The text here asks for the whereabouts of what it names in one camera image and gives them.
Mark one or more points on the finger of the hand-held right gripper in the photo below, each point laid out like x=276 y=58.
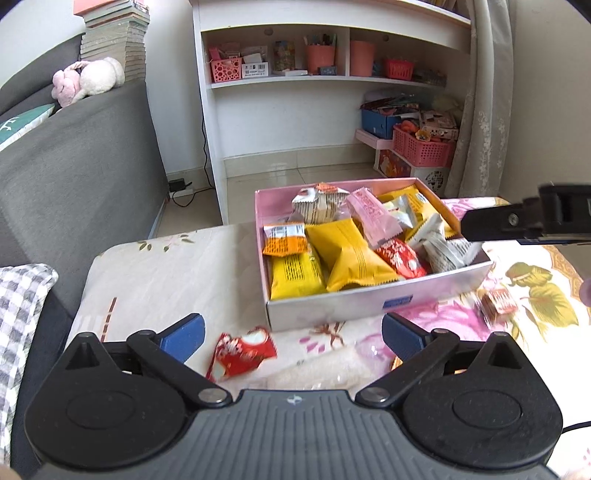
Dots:
x=498 y=224

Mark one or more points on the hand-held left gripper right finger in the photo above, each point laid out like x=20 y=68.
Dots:
x=401 y=337

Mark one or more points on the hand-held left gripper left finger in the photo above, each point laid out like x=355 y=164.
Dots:
x=184 y=333

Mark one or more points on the pink cardboard box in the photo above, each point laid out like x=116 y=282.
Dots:
x=351 y=309

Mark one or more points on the red white snack packet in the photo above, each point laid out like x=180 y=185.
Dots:
x=240 y=353
x=401 y=261

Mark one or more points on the silver striped snack packet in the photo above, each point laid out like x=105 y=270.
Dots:
x=445 y=254

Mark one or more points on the yellow striped snack packet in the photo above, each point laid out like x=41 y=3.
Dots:
x=353 y=258

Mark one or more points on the small red candy wrapper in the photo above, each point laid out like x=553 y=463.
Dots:
x=496 y=302

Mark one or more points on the white patterned box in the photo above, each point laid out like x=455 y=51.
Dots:
x=434 y=179

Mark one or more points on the yellow printed snack packet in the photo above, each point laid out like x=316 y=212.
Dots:
x=295 y=277
x=415 y=198

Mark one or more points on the large pink basket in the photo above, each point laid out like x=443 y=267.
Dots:
x=422 y=147

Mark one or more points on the printed cardboard toy box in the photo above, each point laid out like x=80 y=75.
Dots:
x=438 y=127

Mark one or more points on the orange printed carton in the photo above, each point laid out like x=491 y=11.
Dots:
x=392 y=164

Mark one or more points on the pink snack packet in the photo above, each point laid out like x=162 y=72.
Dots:
x=371 y=217

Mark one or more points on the pale patterned curtain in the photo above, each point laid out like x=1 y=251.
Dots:
x=485 y=92

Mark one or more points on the orange snack packet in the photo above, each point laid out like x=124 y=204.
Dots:
x=284 y=240

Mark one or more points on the black power adapter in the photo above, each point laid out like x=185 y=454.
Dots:
x=178 y=185

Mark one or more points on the pink tray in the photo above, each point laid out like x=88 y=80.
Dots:
x=369 y=138

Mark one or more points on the white striped red-topped packet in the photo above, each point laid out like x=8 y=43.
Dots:
x=318 y=203

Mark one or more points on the blue storage box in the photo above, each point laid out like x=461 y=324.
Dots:
x=376 y=123

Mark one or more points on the grey checkered cloth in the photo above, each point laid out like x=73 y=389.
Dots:
x=18 y=323

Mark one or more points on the small red basket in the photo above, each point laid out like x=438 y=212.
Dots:
x=398 y=69

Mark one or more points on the grey sofa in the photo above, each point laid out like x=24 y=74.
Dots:
x=83 y=175

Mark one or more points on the coral plastic cup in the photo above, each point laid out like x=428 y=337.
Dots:
x=361 y=57

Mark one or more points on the white bookshelf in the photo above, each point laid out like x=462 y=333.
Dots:
x=258 y=124

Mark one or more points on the small blue tin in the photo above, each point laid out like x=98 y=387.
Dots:
x=328 y=70

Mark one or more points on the coral pen cup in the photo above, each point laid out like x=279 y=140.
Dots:
x=321 y=59

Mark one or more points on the teal pillow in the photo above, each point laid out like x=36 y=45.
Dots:
x=21 y=124

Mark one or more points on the small pink perforated basket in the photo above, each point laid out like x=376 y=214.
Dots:
x=226 y=70

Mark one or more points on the clear candy jar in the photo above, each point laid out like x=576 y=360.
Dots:
x=284 y=56

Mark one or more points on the pink white plush toy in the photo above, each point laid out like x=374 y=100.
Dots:
x=90 y=76

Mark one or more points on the white labelled box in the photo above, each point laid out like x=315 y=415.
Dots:
x=255 y=68

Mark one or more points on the stack of books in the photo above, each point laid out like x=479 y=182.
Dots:
x=115 y=37

